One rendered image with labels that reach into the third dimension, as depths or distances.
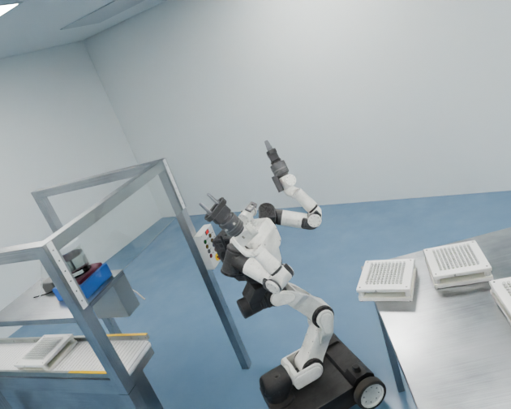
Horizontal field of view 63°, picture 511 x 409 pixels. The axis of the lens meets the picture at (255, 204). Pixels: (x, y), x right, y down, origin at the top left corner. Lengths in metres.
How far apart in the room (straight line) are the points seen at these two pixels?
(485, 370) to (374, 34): 3.53
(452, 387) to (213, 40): 4.55
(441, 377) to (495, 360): 0.20
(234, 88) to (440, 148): 2.49
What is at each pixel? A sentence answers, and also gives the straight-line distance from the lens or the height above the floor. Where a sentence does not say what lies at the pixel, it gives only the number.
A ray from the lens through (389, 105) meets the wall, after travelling 4.73.
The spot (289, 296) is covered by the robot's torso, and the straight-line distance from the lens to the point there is 2.39.
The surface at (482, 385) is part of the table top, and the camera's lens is 1.73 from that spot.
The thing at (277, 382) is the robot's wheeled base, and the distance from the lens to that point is 2.70.
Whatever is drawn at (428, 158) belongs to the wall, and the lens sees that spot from 4.86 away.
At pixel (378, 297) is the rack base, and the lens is 2.09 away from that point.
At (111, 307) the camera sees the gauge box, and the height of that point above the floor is 1.17.
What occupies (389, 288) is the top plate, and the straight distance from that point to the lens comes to 2.05.
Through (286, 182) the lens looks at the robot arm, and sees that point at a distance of 2.29.
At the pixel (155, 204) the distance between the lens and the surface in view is 2.48.
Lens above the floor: 2.18
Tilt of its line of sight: 21 degrees down
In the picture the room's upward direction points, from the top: 19 degrees counter-clockwise
